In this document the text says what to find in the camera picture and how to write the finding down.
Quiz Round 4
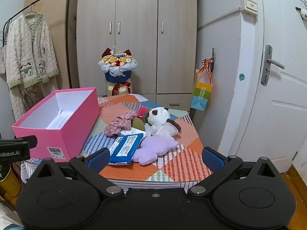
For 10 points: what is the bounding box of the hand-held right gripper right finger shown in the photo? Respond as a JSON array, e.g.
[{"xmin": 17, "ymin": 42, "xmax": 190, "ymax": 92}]
[{"xmin": 188, "ymin": 146, "xmax": 282, "ymax": 197}]

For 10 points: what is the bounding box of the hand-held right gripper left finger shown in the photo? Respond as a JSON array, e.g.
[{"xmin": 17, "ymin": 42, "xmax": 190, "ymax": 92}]
[{"xmin": 32, "ymin": 148, "xmax": 125, "ymax": 198}]

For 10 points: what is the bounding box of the blue wet wipes pack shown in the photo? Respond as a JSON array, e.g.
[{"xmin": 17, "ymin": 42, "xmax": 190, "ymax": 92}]
[{"xmin": 108, "ymin": 134, "xmax": 145, "ymax": 165}]

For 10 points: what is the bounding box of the pink cardboard box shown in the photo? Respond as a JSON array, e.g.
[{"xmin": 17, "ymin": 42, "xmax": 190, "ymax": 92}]
[{"xmin": 12, "ymin": 88, "xmax": 100, "ymax": 160}]

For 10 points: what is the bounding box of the pink floral scrunchie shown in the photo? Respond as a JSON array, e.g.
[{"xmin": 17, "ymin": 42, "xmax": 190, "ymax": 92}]
[{"xmin": 104, "ymin": 111, "xmax": 137, "ymax": 137}]

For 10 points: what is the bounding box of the white tissue pack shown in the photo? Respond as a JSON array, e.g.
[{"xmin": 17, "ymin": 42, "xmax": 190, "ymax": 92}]
[{"xmin": 120, "ymin": 128, "xmax": 145, "ymax": 136}]

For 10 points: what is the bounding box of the green egg sponge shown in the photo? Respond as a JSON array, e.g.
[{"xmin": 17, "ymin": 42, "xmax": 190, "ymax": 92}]
[{"xmin": 132, "ymin": 117, "xmax": 145, "ymax": 132}]

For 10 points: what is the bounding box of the purple plush cloth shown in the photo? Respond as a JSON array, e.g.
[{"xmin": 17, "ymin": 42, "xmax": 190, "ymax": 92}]
[{"xmin": 133, "ymin": 136, "xmax": 180, "ymax": 165}]

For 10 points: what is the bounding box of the pink strawberry plush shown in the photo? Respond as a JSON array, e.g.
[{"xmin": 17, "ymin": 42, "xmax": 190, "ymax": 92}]
[{"xmin": 136, "ymin": 107, "xmax": 151, "ymax": 123}]

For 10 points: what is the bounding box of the white panda plush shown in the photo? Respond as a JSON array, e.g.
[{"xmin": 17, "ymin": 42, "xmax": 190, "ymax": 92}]
[{"xmin": 143, "ymin": 107, "xmax": 183, "ymax": 140}]

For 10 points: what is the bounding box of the patchwork blanket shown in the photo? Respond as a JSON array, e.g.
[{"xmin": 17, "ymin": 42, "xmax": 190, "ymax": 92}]
[{"xmin": 20, "ymin": 93, "xmax": 214, "ymax": 192}]

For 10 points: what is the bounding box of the yellow container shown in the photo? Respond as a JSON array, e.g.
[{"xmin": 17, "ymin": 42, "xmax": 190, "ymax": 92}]
[{"xmin": 0, "ymin": 166, "xmax": 22, "ymax": 198}]

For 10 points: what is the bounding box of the white paper sheet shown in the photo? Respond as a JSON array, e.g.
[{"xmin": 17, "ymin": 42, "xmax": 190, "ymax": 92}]
[{"xmin": 47, "ymin": 109, "xmax": 72, "ymax": 130}]

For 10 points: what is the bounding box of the colourful paper gift bag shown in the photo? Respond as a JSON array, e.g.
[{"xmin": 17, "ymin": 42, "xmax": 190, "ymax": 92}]
[{"xmin": 190, "ymin": 59, "xmax": 213, "ymax": 111}]

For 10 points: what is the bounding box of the white door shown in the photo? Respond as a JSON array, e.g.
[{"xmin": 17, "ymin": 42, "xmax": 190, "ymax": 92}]
[{"xmin": 217, "ymin": 0, "xmax": 307, "ymax": 173}]

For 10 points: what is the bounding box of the beige tote bag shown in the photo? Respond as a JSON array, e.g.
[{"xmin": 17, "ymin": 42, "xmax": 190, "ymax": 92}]
[{"xmin": 0, "ymin": 45, "xmax": 7, "ymax": 75}]

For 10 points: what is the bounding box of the flower bouquet blue wrap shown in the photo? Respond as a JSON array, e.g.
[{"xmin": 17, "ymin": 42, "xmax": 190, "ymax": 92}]
[{"xmin": 97, "ymin": 47, "xmax": 139, "ymax": 84}]

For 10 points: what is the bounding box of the white fuzzy cardigan green trim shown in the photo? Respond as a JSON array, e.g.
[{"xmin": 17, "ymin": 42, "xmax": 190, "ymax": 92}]
[{"xmin": 5, "ymin": 13, "xmax": 59, "ymax": 90}]

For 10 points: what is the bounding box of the black metal clothes rack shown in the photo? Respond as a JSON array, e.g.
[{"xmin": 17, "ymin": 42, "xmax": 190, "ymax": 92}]
[{"xmin": 0, "ymin": 0, "xmax": 72, "ymax": 89}]

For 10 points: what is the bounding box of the small white hanging plush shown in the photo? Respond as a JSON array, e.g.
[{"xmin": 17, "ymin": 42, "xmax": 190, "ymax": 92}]
[{"xmin": 295, "ymin": 6, "xmax": 307, "ymax": 21}]

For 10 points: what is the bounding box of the black wall hook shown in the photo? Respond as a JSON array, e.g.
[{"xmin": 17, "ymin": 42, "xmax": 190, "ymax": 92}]
[{"xmin": 210, "ymin": 48, "xmax": 216, "ymax": 73}]

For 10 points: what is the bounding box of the silver door handle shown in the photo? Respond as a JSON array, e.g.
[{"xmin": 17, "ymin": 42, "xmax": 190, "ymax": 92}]
[{"xmin": 261, "ymin": 44, "xmax": 285, "ymax": 85}]

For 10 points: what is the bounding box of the cream light switch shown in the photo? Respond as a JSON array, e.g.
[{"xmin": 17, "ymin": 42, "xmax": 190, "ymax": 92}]
[{"xmin": 240, "ymin": 0, "xmax": 259, "ymax": 15}]

